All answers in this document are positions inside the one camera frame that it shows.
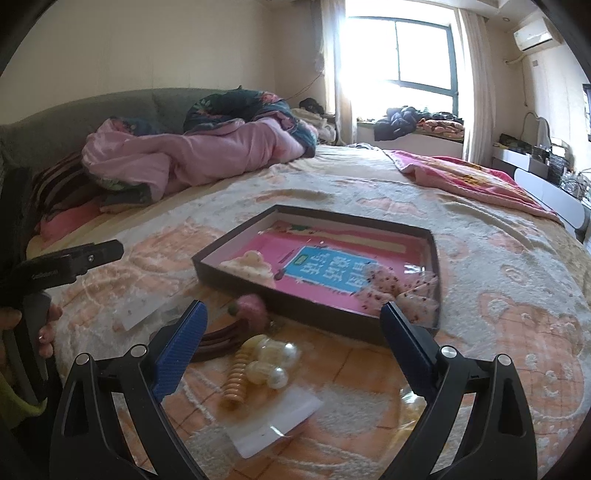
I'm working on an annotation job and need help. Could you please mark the white dressing table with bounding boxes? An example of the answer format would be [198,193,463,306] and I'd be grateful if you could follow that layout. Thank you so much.
[492,145,591,241]

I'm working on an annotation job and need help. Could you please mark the pink quilt with floral side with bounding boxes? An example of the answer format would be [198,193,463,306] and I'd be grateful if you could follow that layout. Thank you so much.
[81,89,320,206]

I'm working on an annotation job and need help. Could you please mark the dark blue puffer jacket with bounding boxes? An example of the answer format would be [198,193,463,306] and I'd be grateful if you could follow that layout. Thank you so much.
[374,105,421,141]

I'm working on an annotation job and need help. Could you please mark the dark red hair clip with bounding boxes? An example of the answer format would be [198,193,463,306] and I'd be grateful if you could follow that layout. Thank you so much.
[191,320,273,363]

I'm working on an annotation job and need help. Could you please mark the pink pompom hair clip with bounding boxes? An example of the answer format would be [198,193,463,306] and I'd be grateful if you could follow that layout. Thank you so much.
[228,293,282,330]

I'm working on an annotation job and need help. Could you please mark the pink towel blanket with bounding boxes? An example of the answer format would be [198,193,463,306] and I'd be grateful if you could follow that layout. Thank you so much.
[383,148,561,224]

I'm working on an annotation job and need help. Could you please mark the white bow hair accessory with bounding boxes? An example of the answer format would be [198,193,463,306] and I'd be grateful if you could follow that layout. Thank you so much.
[245,336,303,391]

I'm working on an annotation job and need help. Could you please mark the person's left hand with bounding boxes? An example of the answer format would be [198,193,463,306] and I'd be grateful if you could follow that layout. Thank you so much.
[0,302,63,360]

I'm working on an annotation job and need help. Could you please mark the window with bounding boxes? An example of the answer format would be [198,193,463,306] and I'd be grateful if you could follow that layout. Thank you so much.
[344,16,458,100]

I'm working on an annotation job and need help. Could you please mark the white window seat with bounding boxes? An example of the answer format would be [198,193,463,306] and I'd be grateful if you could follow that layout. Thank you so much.
[355,120,467,160]

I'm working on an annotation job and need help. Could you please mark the striped pillow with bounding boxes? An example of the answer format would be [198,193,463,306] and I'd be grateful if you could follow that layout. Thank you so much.
[28,152,107,222]

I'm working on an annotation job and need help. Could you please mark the white air conditioner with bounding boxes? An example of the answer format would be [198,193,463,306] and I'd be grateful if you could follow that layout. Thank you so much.
[512,11,566,51]

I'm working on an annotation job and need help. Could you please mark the cream cloud-shaped hair claw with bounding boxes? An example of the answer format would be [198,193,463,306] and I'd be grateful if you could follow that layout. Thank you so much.
[218,249,274,288]

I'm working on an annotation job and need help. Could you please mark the pink pillow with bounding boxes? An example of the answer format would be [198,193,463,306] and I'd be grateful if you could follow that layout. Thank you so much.
[39,203,107,241]

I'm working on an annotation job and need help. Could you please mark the beige toothed hair clip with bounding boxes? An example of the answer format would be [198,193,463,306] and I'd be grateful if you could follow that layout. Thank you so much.
[221,347,257,409]

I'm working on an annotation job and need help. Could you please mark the sheer curtain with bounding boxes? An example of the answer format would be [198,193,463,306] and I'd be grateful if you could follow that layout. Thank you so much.
[318,0,358,144]

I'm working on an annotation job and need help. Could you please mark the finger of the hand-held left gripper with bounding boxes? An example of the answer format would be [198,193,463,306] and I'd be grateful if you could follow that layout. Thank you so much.
[69,239,124,278]

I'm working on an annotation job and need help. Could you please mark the colourful folded clothes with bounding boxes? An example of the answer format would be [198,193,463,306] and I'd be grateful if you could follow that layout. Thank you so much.
[418,113,465,137]

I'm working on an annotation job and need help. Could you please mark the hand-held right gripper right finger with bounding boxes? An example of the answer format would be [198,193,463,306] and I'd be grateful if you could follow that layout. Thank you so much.
[379,301,541,480]

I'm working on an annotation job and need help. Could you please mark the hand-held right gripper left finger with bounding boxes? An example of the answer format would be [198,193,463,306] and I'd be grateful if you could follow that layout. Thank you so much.
[48,300,208,480]

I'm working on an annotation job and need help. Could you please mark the grey padded headboard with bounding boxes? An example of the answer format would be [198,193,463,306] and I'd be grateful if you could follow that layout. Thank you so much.
[0,88,208,171]

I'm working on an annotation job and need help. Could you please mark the small clear jewelry packet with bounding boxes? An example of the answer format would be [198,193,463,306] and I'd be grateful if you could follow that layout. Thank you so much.
[113,291,178,330]

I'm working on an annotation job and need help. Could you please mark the dark shallow cardboard box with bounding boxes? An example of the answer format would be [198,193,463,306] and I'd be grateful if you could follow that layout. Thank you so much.
[191,204,441,348]

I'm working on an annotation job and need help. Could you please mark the dark cloth bundle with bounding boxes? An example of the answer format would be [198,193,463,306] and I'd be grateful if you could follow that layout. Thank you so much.
[299,98,334,116]

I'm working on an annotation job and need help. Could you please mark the clear bag with white card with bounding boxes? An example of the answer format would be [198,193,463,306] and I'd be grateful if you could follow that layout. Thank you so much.
[222,385,324,457]

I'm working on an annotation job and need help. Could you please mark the beige curtain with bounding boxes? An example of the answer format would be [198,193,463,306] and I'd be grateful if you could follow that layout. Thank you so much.
[455,9,497,164]

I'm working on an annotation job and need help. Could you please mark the dressing table mirror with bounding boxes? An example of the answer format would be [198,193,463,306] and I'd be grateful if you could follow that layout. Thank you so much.
[522,113,552,148]

